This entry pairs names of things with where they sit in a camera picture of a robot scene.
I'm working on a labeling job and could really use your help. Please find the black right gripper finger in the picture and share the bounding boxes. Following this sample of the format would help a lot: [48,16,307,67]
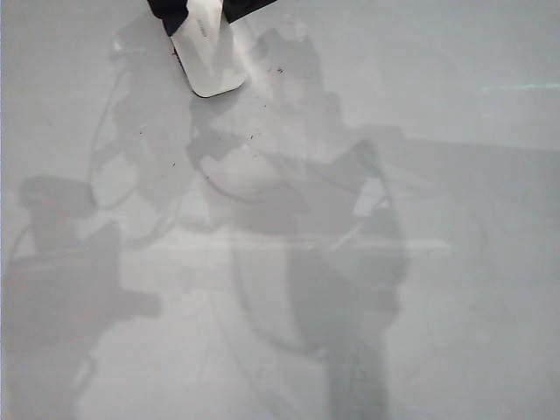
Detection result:
[146,0,192,38]
[221,0,279,25]

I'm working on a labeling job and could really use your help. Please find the white rectangular whiteboard eraser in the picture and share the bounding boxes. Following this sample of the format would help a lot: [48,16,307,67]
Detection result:
[169,0,247,99]

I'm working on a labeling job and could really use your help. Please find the grey glass whiteboard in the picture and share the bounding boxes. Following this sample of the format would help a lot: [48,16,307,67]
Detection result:
[2,0,560,420]

